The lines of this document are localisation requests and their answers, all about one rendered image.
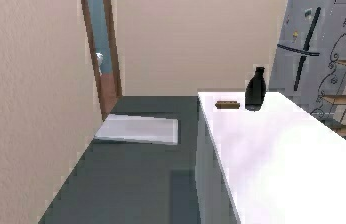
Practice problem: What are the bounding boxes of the long black fridge handle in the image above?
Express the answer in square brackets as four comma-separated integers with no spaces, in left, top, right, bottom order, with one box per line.
[293,7,322,92]

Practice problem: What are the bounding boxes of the grey fridge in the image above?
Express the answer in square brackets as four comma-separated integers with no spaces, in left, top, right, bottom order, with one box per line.
[268,0,346,116]

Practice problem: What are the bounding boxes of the white kitchen counter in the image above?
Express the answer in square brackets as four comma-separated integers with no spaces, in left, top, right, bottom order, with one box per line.
[194,90,346,224]

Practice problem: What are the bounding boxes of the black bottle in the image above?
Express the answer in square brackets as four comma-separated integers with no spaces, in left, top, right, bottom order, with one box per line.
[244,66,267,111]

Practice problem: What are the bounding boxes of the black scrolled metal shelf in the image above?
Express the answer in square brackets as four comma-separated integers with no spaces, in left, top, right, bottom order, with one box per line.
[310,0,346,148]

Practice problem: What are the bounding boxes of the flat brown block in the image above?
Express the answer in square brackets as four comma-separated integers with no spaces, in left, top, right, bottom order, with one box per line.
[214,100,241,110]

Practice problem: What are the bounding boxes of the brown and blue room door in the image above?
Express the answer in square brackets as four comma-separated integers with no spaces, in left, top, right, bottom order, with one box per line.
[80,0,123,120]

